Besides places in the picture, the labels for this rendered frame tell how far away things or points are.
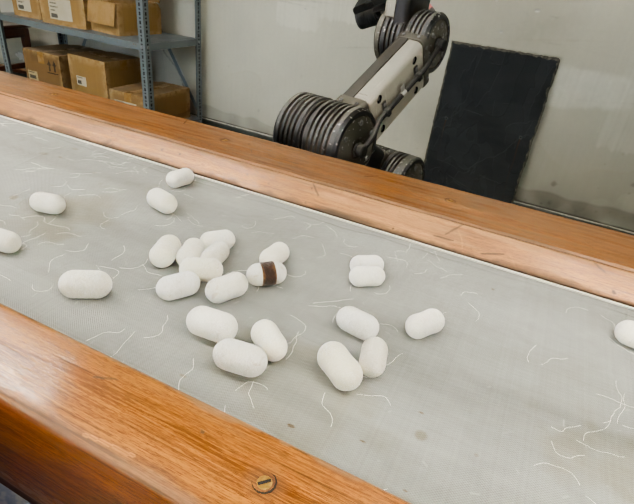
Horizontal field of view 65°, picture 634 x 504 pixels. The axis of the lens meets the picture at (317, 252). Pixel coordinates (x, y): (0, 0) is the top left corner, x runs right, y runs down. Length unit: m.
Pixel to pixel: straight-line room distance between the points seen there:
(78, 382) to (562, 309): 0.38
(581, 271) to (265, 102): 2.46
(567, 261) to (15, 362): 0.46
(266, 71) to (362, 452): 2.60
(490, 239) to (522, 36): 1.89
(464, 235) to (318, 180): 0.17
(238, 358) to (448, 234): 0.28
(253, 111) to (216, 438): 2.69
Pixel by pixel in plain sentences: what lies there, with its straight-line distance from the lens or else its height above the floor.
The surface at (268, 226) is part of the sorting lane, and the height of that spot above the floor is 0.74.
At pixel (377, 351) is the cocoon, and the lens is 0.34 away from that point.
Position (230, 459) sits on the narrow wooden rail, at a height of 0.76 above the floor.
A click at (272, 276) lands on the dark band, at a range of 0.41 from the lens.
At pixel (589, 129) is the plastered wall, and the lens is 2.40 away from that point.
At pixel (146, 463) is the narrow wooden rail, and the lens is 0.27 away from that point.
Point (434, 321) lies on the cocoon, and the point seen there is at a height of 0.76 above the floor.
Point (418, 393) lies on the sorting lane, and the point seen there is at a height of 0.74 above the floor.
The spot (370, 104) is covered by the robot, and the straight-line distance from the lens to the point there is 0.82.
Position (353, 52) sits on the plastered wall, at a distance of 2.57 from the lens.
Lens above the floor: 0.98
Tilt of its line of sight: 30 degrees down
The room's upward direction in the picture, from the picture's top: 7 degrees clockwise
